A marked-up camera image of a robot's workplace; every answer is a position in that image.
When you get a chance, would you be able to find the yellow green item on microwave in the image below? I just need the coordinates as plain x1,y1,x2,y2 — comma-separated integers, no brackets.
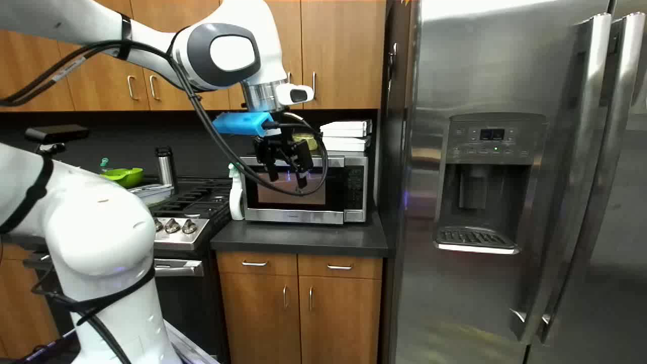
290,132,322,153

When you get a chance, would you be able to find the wooden base cabinet door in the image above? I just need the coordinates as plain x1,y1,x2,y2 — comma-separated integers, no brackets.
215,272,302,364
297,275,384,364

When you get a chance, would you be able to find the steel gas stove range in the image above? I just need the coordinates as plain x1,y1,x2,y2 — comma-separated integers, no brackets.
129,178,234,361

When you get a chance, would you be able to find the black glass microwave door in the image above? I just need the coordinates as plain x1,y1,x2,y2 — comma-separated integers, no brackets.
240,153,348,224

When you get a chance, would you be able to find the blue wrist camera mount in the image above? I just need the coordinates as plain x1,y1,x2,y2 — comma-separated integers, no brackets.
209,110,281,142

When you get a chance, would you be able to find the black flat device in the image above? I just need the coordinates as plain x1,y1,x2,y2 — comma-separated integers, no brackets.
23,124,90,145

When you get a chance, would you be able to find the white robot base platform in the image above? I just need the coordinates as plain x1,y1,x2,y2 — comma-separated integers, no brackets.
163,321,221,364

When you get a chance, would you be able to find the stainless steel refrigerator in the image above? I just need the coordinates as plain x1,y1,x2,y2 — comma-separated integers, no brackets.
378,0,647,364

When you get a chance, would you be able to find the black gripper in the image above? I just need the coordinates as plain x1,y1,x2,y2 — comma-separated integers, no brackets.
253,130,315,190

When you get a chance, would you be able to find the steel microwave oven body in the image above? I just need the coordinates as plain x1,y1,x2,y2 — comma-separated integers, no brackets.
239,151,372,227

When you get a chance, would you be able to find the wooden drawer front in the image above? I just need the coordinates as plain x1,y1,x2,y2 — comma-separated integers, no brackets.
297,252,384,282
214,251,299,277

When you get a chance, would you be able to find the wooden base cabinet side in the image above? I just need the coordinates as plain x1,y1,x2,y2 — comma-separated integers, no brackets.
0,241,60,361

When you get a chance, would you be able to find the lime green kitchen utensil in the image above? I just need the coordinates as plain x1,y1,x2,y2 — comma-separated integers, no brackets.
96,155,146,190

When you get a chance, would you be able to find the steel cylindrical thermos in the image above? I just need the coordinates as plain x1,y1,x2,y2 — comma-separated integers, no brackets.
154,145,178,193

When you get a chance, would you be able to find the wooden wall cabinet door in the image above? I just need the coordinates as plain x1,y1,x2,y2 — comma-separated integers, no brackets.
267,0,302,89
141,0,246,113
299,0,387,112
60,0,147,113
0,28,77,116

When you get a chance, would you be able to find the white spray bottle green nozzle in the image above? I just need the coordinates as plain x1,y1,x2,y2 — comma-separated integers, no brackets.
227,162,246,223

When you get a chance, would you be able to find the white flat box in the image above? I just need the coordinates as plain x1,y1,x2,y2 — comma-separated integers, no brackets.
322,135,369,155
318,120,372,139

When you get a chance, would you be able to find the long steel refrigerator handle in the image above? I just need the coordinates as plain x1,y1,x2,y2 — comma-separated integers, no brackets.
509,12,614,341
535,10,647,346

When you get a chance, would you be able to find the refrigerator water ice dispenser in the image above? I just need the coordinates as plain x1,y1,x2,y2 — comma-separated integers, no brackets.
433,112,547,258

